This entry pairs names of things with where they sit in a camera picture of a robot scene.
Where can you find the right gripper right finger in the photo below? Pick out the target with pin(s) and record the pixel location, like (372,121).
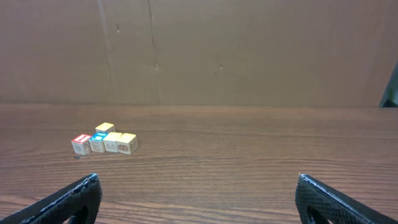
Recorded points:
(317,202)

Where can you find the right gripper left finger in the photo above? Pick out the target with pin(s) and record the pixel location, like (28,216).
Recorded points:
(78,202)

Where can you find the red letter I block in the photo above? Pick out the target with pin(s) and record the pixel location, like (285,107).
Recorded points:
(81,144)

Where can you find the blue letter block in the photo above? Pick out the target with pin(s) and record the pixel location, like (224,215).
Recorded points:
(97,142)

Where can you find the yellow block middle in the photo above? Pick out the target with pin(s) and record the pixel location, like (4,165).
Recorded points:
(110,141)

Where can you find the yellow block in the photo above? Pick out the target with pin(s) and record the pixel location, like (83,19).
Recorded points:
(110,141)
(127,143)
(105,128)

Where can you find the yellow block top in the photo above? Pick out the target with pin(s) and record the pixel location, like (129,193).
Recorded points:
(105,128)

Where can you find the yellow block right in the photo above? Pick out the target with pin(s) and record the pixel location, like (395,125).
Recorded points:
(127,143)

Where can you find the dark object at right edge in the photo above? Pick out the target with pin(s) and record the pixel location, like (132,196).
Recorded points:
(389,98)

